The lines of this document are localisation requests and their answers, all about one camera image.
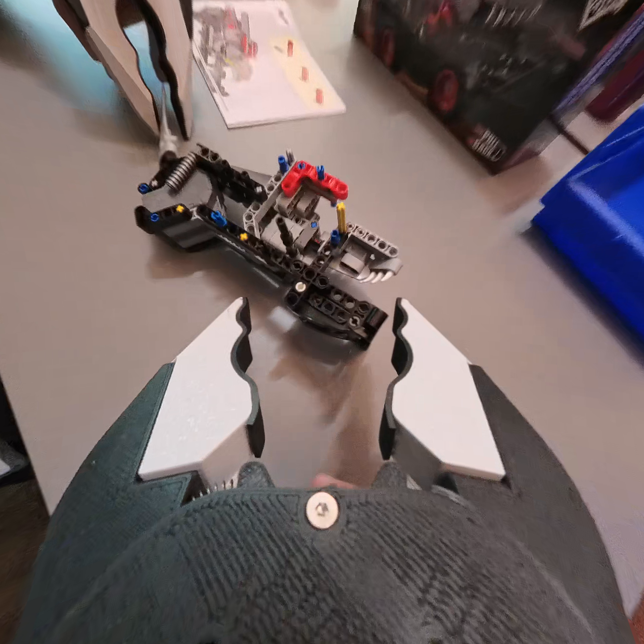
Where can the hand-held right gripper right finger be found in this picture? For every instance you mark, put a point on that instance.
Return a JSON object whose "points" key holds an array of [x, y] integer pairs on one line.
{"points": [[442, 412]]}

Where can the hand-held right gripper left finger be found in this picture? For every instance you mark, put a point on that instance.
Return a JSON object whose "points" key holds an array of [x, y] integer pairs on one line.
{"points": [[201, 412]]}

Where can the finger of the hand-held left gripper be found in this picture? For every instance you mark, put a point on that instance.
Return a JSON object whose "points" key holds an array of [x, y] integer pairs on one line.
{"points": [[126, 75], [178, 45]]}

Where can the toy truck chassis model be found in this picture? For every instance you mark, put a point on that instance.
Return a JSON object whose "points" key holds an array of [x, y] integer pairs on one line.
{"points": [[201, 221]]}

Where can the grey desk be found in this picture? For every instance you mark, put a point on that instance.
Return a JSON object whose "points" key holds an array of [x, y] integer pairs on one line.
{"points": [[100, 302]]}

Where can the building instruction booklet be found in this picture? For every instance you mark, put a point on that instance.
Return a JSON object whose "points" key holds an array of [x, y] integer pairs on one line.
{"points": [[271, 100]]}

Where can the blue plastic bin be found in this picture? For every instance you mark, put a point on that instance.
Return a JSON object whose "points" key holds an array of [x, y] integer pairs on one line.
{"points": [[603, 226]]}

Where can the black toy set box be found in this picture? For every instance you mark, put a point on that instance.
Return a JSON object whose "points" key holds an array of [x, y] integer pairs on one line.
{"points": [[478, 75]]}

